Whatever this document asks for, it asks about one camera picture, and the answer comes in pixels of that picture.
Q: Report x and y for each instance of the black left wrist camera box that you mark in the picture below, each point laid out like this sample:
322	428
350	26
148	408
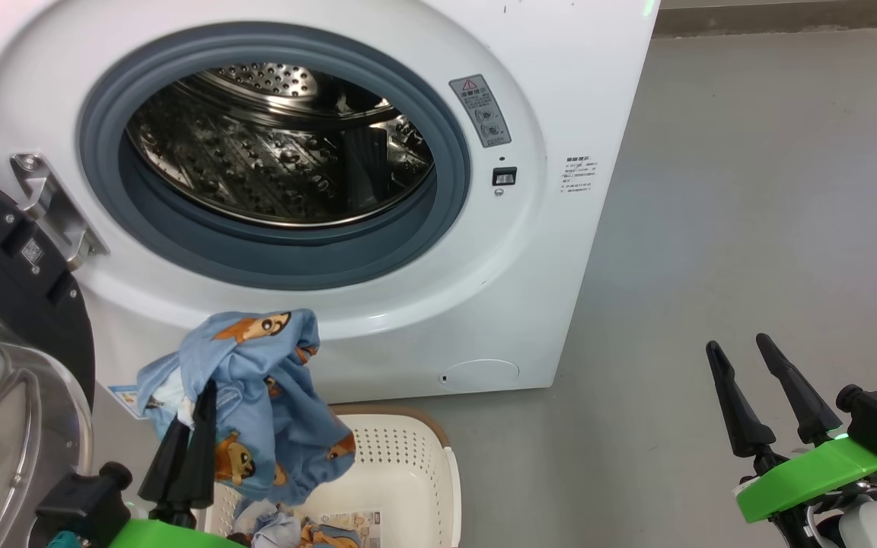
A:
84	502

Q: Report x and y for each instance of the steel washing machine drum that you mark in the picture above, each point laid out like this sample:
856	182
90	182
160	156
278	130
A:
256	160

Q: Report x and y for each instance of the cream basket with brown rim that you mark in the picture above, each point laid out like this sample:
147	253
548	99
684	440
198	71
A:
408	472

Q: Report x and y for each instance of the black door latch slot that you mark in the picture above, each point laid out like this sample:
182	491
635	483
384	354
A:
505	176

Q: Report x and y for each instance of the light blue bear print garment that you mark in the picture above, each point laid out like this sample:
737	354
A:
271	380

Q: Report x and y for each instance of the blue and orange print garment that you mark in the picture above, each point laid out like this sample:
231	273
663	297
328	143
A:
279	531

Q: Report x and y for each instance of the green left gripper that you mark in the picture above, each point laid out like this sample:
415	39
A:
172	534

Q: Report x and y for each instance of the blue energy label sticker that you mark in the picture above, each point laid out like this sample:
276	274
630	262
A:
128	399

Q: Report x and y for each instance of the round white filter cover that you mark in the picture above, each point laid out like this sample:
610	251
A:
480	375

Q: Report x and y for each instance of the grey warning sticker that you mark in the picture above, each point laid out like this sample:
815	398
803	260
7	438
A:
480	110

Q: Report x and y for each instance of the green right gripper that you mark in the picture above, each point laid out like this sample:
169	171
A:
811	479

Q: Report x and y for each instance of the grey rubber door gasket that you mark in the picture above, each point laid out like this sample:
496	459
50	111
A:
256	255

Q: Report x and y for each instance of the paper basket label sticker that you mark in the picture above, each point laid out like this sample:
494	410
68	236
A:
351	529

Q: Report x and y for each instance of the white front-load washing machine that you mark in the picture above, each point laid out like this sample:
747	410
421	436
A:
484	289

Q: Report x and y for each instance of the metal door hinge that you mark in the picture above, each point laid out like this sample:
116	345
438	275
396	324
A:
50	205

